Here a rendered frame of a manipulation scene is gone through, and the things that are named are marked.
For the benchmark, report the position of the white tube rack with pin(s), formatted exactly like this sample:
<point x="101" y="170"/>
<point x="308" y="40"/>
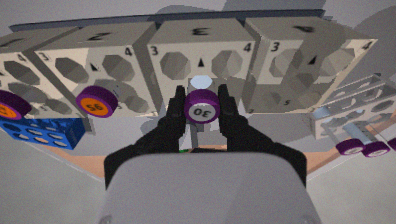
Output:
<point x="379" y="91"/>

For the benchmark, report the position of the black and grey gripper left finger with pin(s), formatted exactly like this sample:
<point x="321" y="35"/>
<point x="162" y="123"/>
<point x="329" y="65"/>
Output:
<point x="162" y="139"/>

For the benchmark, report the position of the beige bucket adapter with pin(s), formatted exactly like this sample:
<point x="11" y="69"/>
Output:
<point x="56" y="101"/>
<point x="304" y="43"/>
<point x="117" y="52"/>
<point x="207" y="48"/>

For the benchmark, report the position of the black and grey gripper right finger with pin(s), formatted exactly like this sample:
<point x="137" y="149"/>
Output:
<point x="241" y="137"/>

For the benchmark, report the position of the blue tube rack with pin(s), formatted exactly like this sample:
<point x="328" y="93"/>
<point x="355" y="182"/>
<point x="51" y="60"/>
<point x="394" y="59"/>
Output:
<point x="71" y="136"/>

